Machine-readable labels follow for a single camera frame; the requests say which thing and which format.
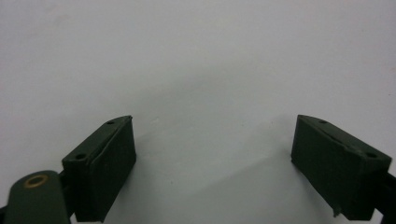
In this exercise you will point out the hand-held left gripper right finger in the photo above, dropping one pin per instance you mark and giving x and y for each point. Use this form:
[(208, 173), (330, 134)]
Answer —
[(336, 168)]

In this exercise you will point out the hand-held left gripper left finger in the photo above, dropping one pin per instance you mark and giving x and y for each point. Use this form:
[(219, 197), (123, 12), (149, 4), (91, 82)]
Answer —
[(102, 174)]

